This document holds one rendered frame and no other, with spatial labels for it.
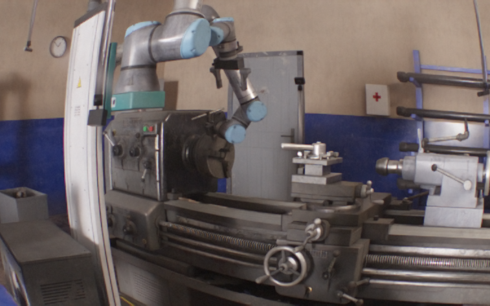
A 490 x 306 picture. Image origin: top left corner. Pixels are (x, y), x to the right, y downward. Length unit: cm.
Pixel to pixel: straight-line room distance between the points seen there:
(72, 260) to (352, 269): 115
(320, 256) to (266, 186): 410
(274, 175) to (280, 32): 187
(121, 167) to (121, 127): 25
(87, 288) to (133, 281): 143
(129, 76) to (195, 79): 514
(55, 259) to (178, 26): 93
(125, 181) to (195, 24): 153
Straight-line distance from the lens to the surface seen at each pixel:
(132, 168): 267
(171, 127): 251
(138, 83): 151
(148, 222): 246
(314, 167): 194
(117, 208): 267
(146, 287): 283
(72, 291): 151
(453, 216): 191
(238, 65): 192
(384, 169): 206
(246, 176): 605
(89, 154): 158
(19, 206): 399
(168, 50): 147
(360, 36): 541
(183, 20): 148
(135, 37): 155
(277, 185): 582
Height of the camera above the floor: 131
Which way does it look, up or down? 4 degrees down
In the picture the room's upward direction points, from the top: 1 degrees clockwise
